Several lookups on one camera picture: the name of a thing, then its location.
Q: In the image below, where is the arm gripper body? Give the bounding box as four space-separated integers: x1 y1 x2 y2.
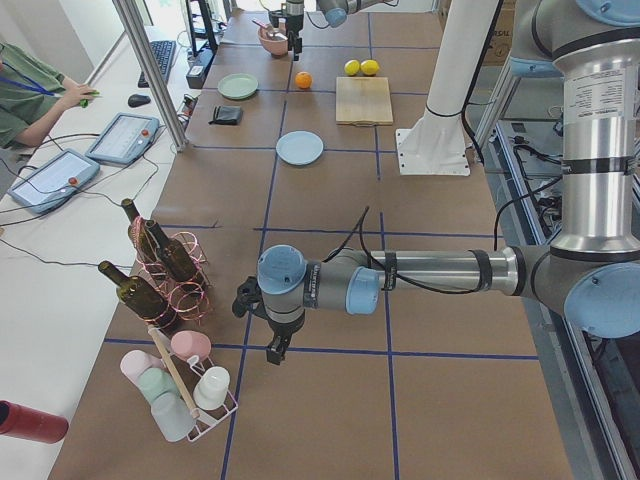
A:
284 15 304 50

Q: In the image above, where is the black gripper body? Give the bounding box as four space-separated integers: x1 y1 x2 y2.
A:
231 276 305 350

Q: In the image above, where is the orange fruit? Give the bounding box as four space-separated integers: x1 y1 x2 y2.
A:
294 71 313 90

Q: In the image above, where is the light green plate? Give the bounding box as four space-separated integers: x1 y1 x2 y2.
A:
217 73 259 100

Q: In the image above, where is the light blue plate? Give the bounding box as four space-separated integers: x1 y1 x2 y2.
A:
276 131 324 166

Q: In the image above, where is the metal scoop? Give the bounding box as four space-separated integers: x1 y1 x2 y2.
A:
251 19 287 40

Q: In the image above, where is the pink bowl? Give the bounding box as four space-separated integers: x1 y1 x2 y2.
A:
258 28 288 56

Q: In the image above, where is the upper yellow lemon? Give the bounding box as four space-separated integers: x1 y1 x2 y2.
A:
343 59 361 77

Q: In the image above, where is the yellow lemon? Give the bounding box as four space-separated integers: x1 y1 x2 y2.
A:
360 59 380 76
343 59 361 77

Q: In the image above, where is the white upturned cup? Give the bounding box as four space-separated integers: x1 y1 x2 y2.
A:
193 366 230 410

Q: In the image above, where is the lower yellow lemon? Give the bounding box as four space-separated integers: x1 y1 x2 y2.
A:
360 59 380 76

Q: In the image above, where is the bamboo cutting board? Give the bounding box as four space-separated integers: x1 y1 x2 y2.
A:
335 77 394 126

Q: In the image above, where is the dark green wine bottle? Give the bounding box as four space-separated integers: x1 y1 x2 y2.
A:
98 260 182 335

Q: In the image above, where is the folded grey cloth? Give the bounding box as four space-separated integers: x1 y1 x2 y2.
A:
209 105 243 126

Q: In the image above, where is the pale grey upturned cup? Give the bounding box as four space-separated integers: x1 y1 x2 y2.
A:
151 392 196 442

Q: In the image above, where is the green upturned cup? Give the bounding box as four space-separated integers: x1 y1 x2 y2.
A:
137 367 176 404

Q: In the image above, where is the light pink upturned cup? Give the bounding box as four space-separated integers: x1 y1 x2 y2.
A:
120 350 165 386

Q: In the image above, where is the black keyboard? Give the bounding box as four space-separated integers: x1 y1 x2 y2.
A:
150 40 177 83

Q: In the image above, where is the black computer mouse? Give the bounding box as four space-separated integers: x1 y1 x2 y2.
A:
127 94 151 108

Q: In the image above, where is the far teach pendant tablet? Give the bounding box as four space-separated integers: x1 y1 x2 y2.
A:
86 112 160 166

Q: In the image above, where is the teach pendant tablet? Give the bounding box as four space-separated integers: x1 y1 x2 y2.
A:
86 112 160 166
8 149 100 214

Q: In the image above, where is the near teach pendant tablet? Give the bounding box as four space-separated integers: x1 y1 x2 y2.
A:
8 149 100 214

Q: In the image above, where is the red cylinder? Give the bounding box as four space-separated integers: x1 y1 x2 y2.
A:
1 400 69 444

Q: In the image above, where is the person in green shirt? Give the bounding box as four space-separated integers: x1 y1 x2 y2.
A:
1 43 99 148

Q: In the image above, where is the copper wire bottle rack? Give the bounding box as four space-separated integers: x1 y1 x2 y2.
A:
128 215 211 325

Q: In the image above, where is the white wire cup rack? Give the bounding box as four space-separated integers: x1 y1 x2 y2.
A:
148 328 238 442

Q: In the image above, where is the wooden rack handle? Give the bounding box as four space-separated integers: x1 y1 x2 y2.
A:
148 328 200 419

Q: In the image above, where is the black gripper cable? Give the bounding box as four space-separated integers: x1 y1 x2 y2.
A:
319 149 566 294

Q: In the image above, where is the aluminium frame post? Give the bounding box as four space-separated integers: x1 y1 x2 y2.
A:
112 0 188 152

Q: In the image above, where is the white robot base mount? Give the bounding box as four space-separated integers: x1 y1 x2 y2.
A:
396 0 501 176

